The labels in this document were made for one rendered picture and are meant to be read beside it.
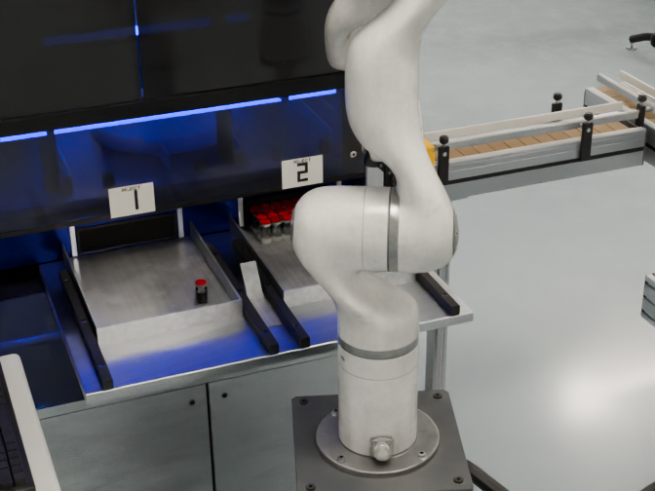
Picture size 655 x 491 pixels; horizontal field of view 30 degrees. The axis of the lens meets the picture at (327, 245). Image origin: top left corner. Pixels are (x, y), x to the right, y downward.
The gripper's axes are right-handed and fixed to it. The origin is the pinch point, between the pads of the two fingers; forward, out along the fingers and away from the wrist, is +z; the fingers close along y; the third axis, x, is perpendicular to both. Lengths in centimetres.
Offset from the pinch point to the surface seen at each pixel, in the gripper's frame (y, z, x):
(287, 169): 10.1, 7.2, -28.0
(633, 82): -91, 14, -61
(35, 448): 68, 30, 13
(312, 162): 4.8, 6.4, -28.0
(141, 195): 39.0, 7.5, -28.0
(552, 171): -57, 24, -39
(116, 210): 44, 10, -28
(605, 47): -267, 110, -332
